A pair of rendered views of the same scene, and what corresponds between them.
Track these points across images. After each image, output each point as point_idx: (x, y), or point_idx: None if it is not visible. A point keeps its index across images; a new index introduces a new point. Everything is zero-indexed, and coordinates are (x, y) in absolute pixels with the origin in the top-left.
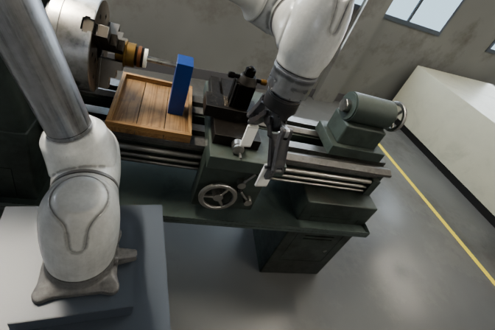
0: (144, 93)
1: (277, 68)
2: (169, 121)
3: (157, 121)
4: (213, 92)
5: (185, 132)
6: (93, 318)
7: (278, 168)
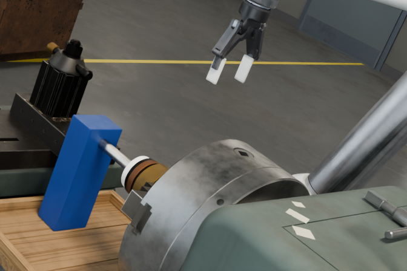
0: (69, 265)
1: None
2: (100, 222)
3: (119, 234)
4: (60, 130)
5: (101, 203)
6: None
7: (257, 51)
